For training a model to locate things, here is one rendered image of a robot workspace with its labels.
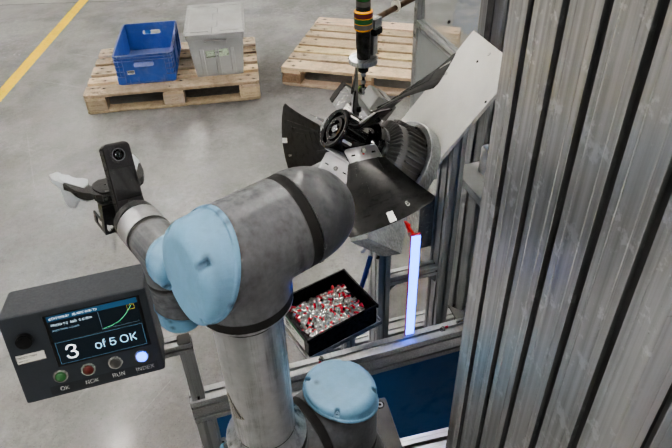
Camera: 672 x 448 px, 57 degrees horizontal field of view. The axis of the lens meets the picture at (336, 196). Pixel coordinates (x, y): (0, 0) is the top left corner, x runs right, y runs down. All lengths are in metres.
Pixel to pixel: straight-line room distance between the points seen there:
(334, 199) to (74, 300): 0.69
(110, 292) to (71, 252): 2.19
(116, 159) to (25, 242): 2.55
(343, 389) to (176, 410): 1.65
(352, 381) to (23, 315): 0.61
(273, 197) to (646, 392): 0.39
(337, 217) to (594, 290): 0.30
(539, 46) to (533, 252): 0.17
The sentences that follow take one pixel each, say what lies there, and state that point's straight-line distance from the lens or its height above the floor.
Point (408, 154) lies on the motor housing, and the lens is 1.71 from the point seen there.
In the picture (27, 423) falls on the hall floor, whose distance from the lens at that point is 2.77.
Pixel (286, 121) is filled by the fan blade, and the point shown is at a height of 1.10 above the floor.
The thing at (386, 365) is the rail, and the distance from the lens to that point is 1.62.
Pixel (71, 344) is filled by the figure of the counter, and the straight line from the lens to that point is 1.28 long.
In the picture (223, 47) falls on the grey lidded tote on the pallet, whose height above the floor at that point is 0.36.
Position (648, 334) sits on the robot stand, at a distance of 0.45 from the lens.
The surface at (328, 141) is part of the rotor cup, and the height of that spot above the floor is 1.19.
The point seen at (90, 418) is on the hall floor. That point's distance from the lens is 2.68.
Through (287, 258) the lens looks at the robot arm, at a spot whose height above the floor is 1.63.
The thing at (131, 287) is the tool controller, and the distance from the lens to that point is 1.23.
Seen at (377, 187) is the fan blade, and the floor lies 1.18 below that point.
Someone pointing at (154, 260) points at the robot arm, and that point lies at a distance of 0.95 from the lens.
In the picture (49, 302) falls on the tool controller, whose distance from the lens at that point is 1.27.
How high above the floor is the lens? 2.08
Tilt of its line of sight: 37 degrees down
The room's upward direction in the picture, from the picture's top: 2 degrees counter-clockwise
